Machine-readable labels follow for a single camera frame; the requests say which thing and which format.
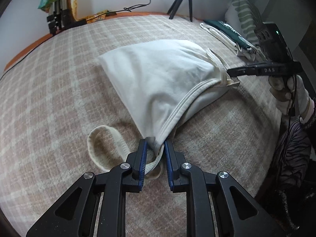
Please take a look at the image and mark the green striped pillow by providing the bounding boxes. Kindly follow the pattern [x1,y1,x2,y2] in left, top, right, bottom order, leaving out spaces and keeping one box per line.
[225,0,262,47]

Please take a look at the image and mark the folded grey tripod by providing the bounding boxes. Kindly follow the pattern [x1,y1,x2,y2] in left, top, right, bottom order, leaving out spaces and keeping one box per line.
[47,5,87,36]

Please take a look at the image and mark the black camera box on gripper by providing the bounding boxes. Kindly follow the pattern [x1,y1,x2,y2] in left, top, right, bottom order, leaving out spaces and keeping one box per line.
[254,22,292,63]

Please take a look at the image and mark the beige plaid blanket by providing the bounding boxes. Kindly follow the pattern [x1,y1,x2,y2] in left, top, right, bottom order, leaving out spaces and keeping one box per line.
[1,14,281,236]

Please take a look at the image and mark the white camisole top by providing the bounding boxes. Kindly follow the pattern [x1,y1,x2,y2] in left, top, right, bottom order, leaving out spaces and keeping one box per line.
[98,40,239,173]

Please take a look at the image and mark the orange bed sheet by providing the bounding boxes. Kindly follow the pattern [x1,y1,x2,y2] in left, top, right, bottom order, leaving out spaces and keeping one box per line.
[1,11,167,74]

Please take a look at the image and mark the dark patterned sleeve forearm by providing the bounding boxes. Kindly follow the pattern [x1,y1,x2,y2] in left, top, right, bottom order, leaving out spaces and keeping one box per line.
[255,120,315,236]

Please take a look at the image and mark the folded white garment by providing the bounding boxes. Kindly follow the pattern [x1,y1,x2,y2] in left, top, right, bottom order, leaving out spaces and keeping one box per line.
[200,22,267,62]

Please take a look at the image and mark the right hand in white glove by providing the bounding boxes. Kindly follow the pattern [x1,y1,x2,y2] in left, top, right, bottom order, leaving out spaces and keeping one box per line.
[268,75,314,124]

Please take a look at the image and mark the folded dark green garment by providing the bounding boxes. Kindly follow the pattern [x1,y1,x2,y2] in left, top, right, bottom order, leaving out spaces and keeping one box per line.
[201,20,256,50]

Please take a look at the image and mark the black ring light tripod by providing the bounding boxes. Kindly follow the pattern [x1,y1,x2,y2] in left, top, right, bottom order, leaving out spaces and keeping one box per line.
[167,0,193,22]

